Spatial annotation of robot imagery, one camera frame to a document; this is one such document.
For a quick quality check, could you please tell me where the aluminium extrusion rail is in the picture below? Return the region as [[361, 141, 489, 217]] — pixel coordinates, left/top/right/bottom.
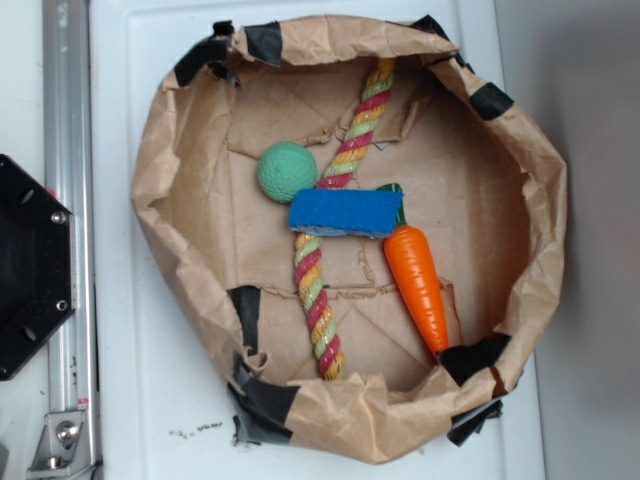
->
[[42, 1, 102, 479]]

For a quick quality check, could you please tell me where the orange plastic toy carrot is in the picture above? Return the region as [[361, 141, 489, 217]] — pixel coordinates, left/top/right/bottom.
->
[[383, 201, 450, 356]]

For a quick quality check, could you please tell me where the green rubber ball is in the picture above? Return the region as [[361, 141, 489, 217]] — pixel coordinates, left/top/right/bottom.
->
[[257, 142, 318, 204]]

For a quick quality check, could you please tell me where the blue sponge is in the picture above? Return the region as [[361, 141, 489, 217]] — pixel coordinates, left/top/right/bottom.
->
[[288, 189, 403, 238]]

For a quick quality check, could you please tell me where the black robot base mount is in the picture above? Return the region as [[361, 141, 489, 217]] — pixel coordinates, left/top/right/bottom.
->
[[1, 155, 75, 381]]

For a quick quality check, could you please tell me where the multicoloured twisted rope toy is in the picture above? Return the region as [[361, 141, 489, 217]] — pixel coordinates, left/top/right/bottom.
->
[[294, 58, 396, 381]]

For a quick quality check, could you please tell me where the metal corner bracket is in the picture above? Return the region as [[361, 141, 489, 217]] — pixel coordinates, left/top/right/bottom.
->
[[26, 411, 96, 479]]

